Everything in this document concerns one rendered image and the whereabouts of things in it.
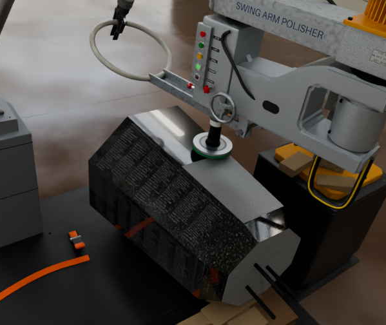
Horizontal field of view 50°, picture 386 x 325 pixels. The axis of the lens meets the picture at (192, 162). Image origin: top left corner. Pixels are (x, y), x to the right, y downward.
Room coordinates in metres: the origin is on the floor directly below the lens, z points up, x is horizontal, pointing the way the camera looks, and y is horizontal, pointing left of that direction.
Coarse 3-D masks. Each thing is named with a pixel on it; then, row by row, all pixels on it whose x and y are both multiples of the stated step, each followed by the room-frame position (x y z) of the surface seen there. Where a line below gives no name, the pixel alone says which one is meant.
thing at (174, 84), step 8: (168, 72) 2.15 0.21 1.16; (152, 80) 2.06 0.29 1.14; (160, 80) 2.03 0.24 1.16; (168, 80) 2.13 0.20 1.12; (176, 80) 2.11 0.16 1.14; (184, 80) 2.07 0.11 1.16; (168, 88) 1.99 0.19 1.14; (176, 88) 1.96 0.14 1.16; (184, 88) 2.06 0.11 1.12; (192, 88) 2.04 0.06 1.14; (176, 96) 1.96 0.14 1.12; (184, 96) 1.92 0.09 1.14; (192, 96) 1.90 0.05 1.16; (192, 104) 1.89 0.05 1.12; (208, 112) 1.82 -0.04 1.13; (232, 128) 1.73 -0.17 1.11; (248, 128) 1.68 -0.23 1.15; (248, 136) 1.68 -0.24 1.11
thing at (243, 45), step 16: (208, 16) 1.83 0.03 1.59; (224, 16) 1.87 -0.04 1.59; (240, 32) 1.73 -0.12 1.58; (256, 32) 1.83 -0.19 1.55; (240, 48) 1.75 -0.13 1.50; (256, 48) 1.86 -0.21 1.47; (208, 64) 1.79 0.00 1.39; (224, 64) 1.74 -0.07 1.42; (224, 80) 1.73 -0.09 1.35; (208, 96) 1.77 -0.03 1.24; (224, 112) 1.72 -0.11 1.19
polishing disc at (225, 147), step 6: (198, 138) 1.89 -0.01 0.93; (204, 138) 1.90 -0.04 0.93; (222, 138) 1.92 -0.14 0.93; (198, 144) 1.82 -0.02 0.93; (204, 144) 1.83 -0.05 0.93; (222, 144) 1.86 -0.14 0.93; (228, 144) 1.87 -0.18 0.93; (198, 150) 1.78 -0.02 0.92; (204, 150) 1.78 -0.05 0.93; (210, 150) 1.79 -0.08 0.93; (216, 150) 1.79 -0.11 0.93; (222, 150) 1.80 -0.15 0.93; (228, 150) 1.81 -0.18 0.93; (216, 156) 1.76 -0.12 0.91
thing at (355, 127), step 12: (336, 108) 1.49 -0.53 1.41; (348, 108) 1.42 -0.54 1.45; (360, 108) 1.39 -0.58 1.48; (336, 120) 1.45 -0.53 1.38; (348, 120) 1.40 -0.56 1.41; (360, 120) 1.38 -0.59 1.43; (372, 120) 1.38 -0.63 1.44; (384, 120) 1.40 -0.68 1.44; (336, 132) 1.42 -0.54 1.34; (348, 132) 1.39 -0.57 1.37; (360, 132) 1.38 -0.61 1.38; (372, 132) 1.38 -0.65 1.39; (348, 144) 1.38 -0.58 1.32; (360, 144) 1.38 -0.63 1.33; (372, 144) 1.39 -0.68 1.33
